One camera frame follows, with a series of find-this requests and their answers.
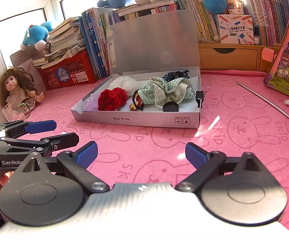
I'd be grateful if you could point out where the pink rabbit print mat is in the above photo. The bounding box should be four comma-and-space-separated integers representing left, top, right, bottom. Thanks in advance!
0, 70, 289, 235

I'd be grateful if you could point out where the large red plastic basket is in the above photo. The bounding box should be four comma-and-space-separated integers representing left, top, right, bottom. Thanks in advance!
37, 49, 97, 90

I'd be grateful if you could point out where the brown haired doll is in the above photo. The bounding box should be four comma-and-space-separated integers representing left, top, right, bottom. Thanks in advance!
0, 66, 45, 110

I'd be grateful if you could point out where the stack of worn books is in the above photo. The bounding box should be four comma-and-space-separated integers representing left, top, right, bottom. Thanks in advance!
32, 17, 87, 69

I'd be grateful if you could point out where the silver cardboard box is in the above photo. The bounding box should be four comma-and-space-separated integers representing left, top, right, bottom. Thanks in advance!
71, 9, 202, 128

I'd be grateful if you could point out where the wooden drawer organizer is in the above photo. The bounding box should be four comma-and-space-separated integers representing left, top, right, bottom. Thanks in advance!
198, 41, 285, 72

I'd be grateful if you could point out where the purple fluffy plush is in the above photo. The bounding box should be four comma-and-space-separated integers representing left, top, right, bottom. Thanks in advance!
83, 94, 102, 110

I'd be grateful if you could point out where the row of blue slim books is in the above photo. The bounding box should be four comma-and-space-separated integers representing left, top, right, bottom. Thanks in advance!
81, 7, 115, 80

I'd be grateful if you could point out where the black hair tie with charm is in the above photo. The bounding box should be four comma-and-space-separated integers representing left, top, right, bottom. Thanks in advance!
130, 90, 145, 112

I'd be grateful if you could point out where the flat stack of books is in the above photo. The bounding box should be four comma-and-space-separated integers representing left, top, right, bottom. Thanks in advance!
115, 0, 178, 22

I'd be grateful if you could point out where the black binder clip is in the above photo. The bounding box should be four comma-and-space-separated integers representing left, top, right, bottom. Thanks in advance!
195, 86, 209, 108

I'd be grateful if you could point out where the black round disc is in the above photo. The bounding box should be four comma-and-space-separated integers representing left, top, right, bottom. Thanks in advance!
162, 102, 179, 113

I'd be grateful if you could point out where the thin metal rod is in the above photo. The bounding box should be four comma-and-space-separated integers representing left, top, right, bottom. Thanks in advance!
236, 81, 289, 130

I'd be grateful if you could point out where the glass mug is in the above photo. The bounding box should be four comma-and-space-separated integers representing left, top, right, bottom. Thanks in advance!
2, 99, 32, 122

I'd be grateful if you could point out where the white printed carton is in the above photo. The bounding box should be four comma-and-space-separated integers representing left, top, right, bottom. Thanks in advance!
217, 14, 255, 44

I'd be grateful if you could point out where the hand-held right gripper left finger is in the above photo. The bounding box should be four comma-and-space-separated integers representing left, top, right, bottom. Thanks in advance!
22, 141, 110, 193

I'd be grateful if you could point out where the grey grid board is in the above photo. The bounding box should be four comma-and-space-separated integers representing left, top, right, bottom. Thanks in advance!
10, 47, 35, 67

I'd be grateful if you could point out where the white fluffy plush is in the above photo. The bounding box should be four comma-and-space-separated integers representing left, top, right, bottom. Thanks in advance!
109, 76, 137, 97

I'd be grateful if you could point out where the pink sticky note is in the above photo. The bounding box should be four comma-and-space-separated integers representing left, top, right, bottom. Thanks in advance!
261, 47, 275, 62

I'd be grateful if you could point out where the navy floral pouch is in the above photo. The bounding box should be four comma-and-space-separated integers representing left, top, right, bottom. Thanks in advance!
162, 69, 190, 82

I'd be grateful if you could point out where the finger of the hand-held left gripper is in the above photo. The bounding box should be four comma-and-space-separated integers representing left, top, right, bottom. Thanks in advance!
3, 120, 57, 138
0, 132, 80, 157

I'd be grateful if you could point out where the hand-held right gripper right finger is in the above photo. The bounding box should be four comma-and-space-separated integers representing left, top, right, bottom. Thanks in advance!
176, 142, 267, 193

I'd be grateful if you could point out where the green checked cloth pouch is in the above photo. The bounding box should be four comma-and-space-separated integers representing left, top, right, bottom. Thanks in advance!
138, 77, 193, 107

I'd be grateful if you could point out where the small labelled jar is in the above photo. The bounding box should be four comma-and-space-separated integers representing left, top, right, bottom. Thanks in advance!
226, 0, 244, 15

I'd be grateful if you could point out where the row of colourful books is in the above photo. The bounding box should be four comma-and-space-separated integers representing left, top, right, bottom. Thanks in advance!
174, 0, 289, 47

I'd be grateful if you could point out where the red knitted pouch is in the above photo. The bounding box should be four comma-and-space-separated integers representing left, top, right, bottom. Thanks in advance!
98, 87, 128, 111

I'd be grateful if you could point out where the blue plush with tag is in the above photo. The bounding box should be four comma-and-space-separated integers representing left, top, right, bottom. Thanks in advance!
20, 21, 54, 51

